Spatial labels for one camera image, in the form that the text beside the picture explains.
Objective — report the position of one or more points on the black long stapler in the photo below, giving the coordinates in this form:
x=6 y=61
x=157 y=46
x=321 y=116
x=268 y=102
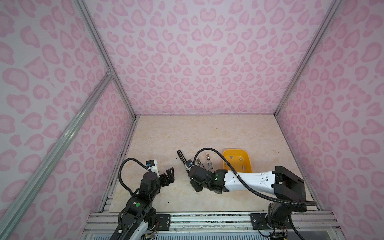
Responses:
x=182 y=158

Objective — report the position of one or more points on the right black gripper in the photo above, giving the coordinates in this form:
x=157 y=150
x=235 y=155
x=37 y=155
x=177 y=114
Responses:
x=196 y=188

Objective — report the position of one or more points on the aluminium frame left diagonal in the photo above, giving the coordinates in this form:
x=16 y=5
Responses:
x=21 y=204

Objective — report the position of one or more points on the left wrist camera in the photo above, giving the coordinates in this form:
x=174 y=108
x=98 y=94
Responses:
x=150 y=164

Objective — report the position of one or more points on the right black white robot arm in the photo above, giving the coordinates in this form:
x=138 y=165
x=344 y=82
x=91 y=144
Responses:
x=285 y=190

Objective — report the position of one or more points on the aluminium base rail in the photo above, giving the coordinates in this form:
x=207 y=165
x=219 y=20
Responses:
x=312 y=225

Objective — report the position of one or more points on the grey mini stapler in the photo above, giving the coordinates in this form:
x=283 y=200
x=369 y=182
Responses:
x=199 y=163

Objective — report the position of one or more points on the yellow plastic tray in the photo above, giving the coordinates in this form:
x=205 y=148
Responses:
x=239 y=159

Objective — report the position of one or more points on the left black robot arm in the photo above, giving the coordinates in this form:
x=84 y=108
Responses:
x=139 y=216

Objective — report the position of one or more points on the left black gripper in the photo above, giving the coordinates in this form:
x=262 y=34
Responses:
x=170 y=176

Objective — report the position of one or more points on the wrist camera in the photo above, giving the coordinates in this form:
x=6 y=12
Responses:
x=189 y=164
x=150 y=164

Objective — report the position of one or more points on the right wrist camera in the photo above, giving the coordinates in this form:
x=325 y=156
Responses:
x=189 y=164

